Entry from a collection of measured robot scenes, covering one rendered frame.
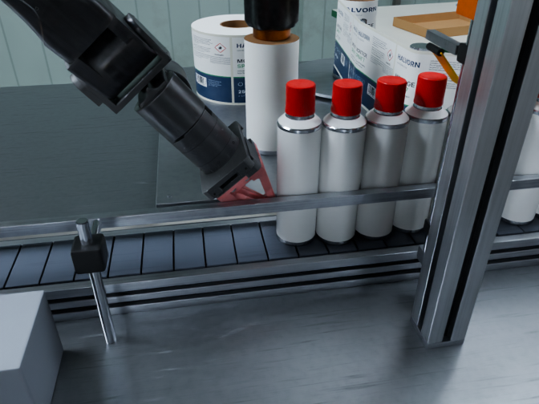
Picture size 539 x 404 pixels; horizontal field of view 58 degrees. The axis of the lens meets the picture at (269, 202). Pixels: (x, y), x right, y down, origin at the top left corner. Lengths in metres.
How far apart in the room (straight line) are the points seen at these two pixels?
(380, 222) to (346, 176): 0.09
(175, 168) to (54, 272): 0.28
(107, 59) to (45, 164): 0.54
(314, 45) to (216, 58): 2.51
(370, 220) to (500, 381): 0.23
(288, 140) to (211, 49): 0.53
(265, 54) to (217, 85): 0.30
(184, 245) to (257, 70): 0.31
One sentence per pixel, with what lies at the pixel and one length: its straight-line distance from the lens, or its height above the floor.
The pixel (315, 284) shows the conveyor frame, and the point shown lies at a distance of 0.63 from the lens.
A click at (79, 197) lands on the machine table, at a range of 0.88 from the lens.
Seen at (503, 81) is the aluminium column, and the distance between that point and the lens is 0.44.
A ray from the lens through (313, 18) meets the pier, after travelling 3.49.
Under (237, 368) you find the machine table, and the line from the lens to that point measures 0.56.
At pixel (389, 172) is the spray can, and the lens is 0.60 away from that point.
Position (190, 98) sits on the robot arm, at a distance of 0.53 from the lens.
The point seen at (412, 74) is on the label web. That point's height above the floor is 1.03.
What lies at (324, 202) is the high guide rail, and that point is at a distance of 0.58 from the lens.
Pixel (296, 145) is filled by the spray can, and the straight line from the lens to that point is 0.55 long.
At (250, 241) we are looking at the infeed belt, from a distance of 0.64.
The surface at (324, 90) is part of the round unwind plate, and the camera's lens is 1.12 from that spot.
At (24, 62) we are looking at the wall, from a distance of 3.57.
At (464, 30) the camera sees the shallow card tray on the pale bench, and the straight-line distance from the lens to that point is 2.13.
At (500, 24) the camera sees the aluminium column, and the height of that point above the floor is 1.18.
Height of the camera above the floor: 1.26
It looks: 32 degrees down
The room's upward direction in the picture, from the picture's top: straight up
